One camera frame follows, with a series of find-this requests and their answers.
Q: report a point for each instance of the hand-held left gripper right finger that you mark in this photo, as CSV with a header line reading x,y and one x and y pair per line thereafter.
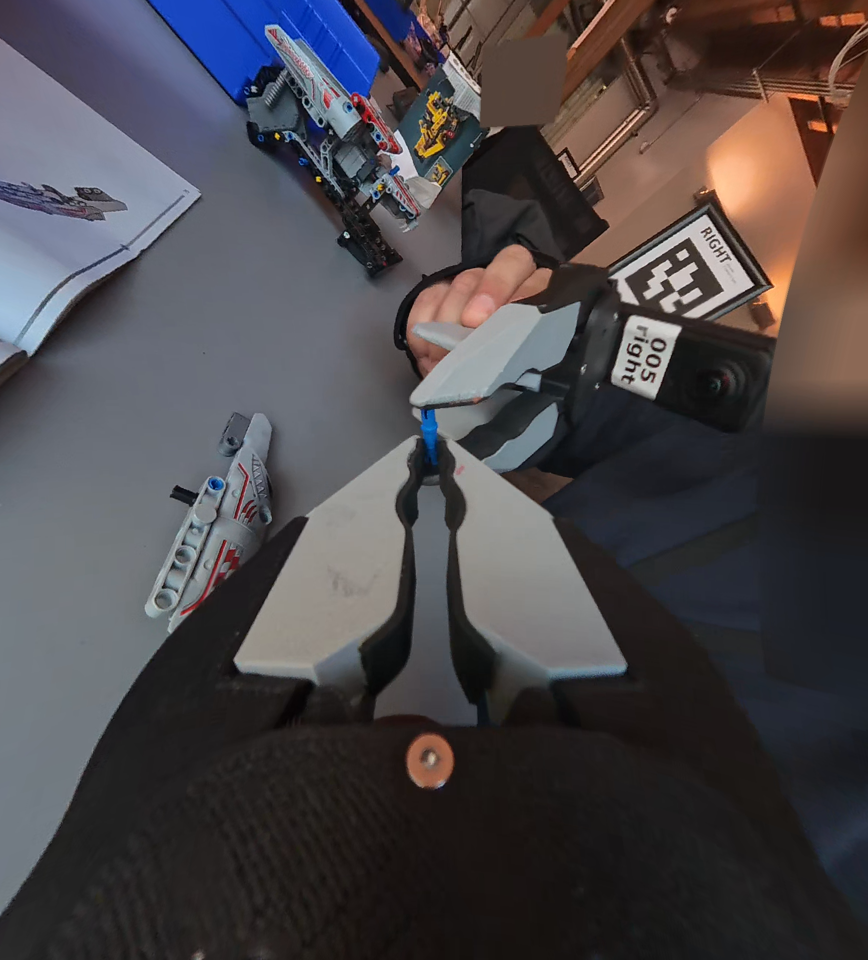
x,y
531,592

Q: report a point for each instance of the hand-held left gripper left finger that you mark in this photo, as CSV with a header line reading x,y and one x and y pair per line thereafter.
x,y
329,585

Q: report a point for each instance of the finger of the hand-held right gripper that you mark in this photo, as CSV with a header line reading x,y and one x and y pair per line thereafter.
x,y
524,442
494,352

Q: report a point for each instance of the blue lego pin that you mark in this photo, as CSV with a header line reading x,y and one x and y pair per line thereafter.
x,y
428,435

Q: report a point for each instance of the grey shark-print lego assembly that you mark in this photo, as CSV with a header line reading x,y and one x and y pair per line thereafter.
x,y
231,525

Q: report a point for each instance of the large partly built lego model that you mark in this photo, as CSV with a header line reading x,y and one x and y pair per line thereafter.
x,y
344,157

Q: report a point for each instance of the open lego instruction manual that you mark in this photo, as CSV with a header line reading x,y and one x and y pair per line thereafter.
x,y
29,247

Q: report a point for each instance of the person's right hand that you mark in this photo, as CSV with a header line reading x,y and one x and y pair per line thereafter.
x,y
479,289

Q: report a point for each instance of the booklet with yellow vehicle picture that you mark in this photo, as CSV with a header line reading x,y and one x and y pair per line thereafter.
x,y
434,127

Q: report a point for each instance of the wooden shelving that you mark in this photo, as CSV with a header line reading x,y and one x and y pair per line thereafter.
x,y
606,22

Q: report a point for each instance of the blue plastic bin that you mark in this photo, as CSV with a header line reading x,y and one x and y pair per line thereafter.
x,y
201,30

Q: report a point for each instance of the metal rack frame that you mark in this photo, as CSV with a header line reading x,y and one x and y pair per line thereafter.
x,y
640,82

